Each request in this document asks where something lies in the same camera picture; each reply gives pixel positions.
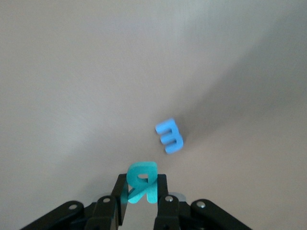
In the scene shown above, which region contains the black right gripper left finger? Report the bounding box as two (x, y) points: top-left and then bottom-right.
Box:
(20, 173), (128, 230)

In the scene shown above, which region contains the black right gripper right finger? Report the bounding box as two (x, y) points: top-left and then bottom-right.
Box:
(153, 173), (252, 230)

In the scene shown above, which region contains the teal foam letter R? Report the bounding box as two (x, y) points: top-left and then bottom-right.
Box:
(119, 161), (158, 204)

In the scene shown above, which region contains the blue foam lowercase letter m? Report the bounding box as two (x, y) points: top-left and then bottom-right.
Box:
(154, 117), (184, 154)

